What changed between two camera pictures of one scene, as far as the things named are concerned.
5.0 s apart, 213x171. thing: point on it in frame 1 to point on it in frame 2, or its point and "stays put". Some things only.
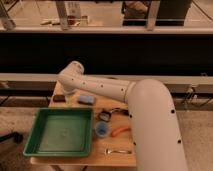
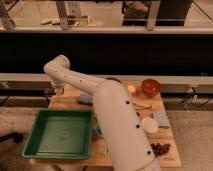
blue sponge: (87, 99) stays put
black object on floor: (16, 136) stays put
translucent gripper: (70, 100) to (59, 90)
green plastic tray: (61, 132) stays put
